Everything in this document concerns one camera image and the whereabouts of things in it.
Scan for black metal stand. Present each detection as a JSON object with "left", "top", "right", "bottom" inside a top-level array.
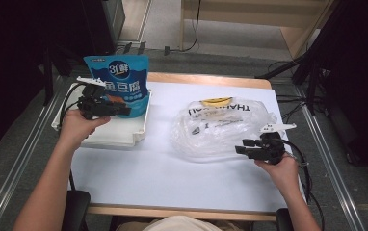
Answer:
[
  {"left": 254, "top": 47, "right": 327, "bottom": 116},
  {"left": 41, "top": 47, "right": 74, "bottom": 108}
]

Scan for white plastic bin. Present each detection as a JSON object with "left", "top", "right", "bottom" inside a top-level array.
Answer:
[{"left": 50, "top": 82, "right": 153, "bottom": 149}]

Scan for wooden shelf frame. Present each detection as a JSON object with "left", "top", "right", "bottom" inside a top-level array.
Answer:
[{"left": 178, "top": 0, "right": 338, "bottom": 62}]

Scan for person's left hand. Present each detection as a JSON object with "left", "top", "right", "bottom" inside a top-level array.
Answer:
[{"left": 58, "top": 108, "right": 112, "bottom": 151}]

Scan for hand-held gripper black cable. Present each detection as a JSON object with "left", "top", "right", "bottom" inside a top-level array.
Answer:
[
  {"left": 59, "top": 82, "right": 89, "bottom": 127},
  {"left": 282, "top": 139, "right": 325, "bottom": 231}
]

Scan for bundle of black floor cables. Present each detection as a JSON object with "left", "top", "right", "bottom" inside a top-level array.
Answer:
[{"left": 275, "top": 93, "right": 309, "bottom": 130}]

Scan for black cabinet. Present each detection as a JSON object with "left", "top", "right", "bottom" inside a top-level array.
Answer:
[{"left": 52, "top": 0, "right": 126, "bottom": 64}]

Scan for blue snack pouch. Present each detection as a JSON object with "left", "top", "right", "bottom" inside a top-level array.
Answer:
[{"left": 82, "top": 54, "right": 151, "bottom": 119}]

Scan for right hand-held gripper black cable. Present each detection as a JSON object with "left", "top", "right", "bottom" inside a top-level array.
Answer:
[{"left": 282, "top": 139, "right": 325, "bottom": 231}]

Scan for black chair armrest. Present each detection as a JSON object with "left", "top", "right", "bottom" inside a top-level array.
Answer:
[
  {"left": 275, "top": 207, "right": 295, "bottom": 231},
  {"left": 61, "top": 169, "right": 92, "bottom": 231}
]

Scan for left hand-held gripper black cable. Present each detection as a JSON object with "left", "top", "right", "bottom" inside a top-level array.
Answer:
[{"left": 59, "top": 82, "right": 89, "bottom": 127}]

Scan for clear plastic bag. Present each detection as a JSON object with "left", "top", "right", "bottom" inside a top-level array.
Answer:
[{"left": 169, "top": 96, "right": 279, "bottom": 164}]

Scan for person's right hand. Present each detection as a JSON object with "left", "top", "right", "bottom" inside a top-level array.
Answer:
[{"left": 253, "top": 153, "right": 301, "bottom": 197}]

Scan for person's beige clothing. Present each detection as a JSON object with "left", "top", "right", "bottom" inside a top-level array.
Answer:
[{"left": 117, "top": 215, "right": 239, "bottom": 231}]

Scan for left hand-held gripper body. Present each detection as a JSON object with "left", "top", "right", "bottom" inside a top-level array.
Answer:
[{"left": 76, "top": 75, "right": 117, "bottom": 121}]

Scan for black floor cable with plug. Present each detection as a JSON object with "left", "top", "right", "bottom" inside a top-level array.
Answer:
[{"left": 163, "top": 0, "right": 202, "bottom": 57}]

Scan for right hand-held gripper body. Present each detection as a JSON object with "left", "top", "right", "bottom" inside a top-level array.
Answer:
[{"left": 247, "top": 122, "right": 298, "bottom": 166}]

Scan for metal floor rail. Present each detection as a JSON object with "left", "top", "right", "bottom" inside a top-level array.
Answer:
[
  {"left": 0, "top": 76, "right": 65, "bottom": 231},
  {"left": 295, "top": 86, "right": 367, "bottom": 231}
]

